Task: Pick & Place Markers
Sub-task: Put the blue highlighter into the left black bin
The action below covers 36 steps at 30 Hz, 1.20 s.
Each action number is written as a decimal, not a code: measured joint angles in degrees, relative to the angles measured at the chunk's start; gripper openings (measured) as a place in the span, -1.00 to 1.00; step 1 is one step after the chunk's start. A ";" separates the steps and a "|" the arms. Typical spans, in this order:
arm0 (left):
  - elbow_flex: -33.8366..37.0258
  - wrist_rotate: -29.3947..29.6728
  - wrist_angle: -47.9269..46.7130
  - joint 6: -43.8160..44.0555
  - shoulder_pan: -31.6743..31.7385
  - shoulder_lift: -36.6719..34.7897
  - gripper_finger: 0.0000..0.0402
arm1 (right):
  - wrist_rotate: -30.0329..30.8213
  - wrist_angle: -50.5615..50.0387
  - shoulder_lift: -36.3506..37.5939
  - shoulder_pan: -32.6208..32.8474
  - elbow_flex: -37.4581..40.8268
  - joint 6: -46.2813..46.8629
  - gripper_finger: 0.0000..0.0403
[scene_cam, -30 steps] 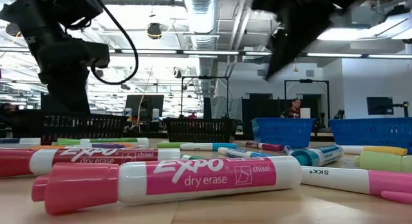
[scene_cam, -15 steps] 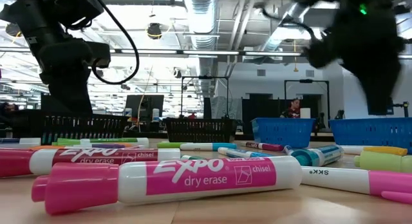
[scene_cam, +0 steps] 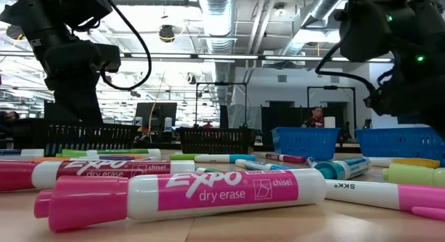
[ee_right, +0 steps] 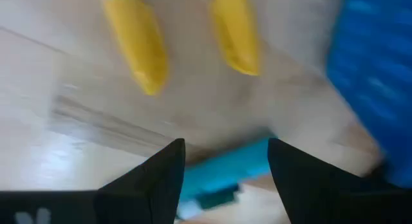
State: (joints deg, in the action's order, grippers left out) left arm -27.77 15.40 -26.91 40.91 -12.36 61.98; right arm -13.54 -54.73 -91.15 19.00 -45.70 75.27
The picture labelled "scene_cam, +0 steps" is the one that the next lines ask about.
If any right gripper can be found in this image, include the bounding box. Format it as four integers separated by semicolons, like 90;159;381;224
364;71;445;138

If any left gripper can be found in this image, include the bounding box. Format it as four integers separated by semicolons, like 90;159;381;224
44;43;104;124

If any magenta Expo chisel marker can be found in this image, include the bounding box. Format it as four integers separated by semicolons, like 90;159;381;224
0;159;196;193

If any dark blue Expo marker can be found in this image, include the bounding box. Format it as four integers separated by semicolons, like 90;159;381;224
0;148;45;161

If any pale yellow highlighter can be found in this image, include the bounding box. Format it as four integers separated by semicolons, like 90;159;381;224
381;163;445;188

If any blue slotted plastic basket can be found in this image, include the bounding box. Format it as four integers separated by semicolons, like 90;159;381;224
270;127;341;161
355;126;445;166

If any maroon Expo marker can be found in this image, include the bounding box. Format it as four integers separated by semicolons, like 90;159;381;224
259;152;308;164

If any black slotted plastic basket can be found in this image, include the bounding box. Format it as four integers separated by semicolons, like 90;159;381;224
175;127;257;155
8;118;140;158

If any pink Expo chisel marker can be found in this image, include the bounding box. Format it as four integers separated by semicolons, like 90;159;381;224
33;168;327;233

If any purple marker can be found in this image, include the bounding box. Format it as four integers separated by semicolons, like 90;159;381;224
88;154;140;162

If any person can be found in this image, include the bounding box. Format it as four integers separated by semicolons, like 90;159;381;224
301;106;325;129
0;111;20;131

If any pink SKK marker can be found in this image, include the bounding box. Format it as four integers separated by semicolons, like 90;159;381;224
325;179;445;222

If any light green Expo marker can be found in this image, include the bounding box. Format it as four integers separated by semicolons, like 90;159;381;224
169;153;201;161

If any black hanging ceiling fixture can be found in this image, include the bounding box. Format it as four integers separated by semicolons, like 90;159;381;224
159;24;176;44

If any black partition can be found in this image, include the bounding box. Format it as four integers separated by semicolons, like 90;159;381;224
260;101;348;145

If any overhead light bar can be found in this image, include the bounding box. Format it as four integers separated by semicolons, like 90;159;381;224
0;51;394;64

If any teal capped white marker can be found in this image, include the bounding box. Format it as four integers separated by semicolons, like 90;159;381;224
193;154;257;164

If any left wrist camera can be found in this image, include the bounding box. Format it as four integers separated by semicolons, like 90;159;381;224
99;53;122;73

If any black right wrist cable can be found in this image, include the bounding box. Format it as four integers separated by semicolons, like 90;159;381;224
315;42;380;100

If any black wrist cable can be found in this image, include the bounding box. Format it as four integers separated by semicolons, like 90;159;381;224
100;0;153;92
315;42;380;100

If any black gantry frame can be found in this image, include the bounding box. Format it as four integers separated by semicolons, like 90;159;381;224
195;81;248;128
307;85;357;138

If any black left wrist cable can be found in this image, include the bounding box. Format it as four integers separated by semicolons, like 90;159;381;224
100;0;153;92

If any silver ventilation duct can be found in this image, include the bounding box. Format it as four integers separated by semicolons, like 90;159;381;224
277;0;348;57
197;0;241;104

